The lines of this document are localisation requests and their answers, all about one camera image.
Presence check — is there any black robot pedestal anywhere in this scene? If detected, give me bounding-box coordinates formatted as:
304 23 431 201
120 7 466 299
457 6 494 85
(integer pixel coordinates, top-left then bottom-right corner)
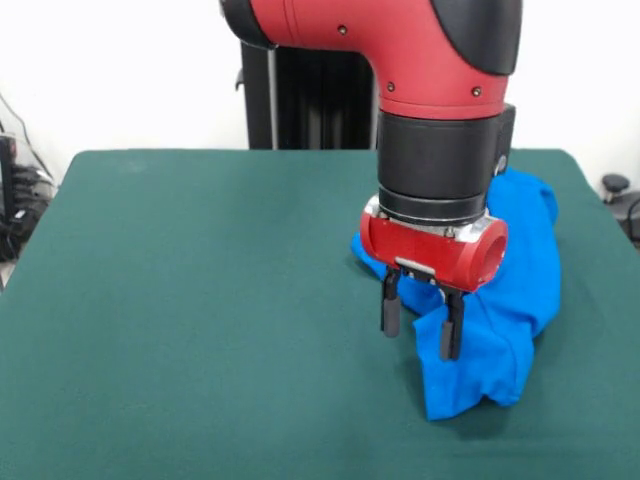
234 41 382 151

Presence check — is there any black cable bundle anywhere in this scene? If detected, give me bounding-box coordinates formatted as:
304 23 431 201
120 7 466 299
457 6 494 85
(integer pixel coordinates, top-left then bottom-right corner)
0 164 57 262

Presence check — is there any blue printed t-shirt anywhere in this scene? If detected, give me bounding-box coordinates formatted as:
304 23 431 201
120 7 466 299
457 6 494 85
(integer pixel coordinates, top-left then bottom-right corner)
347 168 563 423

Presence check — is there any dark green table cloth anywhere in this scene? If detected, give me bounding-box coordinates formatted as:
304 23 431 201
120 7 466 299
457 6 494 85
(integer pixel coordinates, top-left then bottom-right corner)
0 148 640 480

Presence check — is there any black electronics box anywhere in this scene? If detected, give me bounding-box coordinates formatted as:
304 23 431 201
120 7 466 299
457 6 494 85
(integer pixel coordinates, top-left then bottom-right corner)
0 133 17 226

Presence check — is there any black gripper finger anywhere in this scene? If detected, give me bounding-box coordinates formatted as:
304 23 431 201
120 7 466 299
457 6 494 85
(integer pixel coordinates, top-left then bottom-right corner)
379 266 403 338
438 288 467 363

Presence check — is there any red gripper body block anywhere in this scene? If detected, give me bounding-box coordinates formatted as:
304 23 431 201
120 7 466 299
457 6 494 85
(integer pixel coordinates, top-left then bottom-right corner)
359 193 511 294

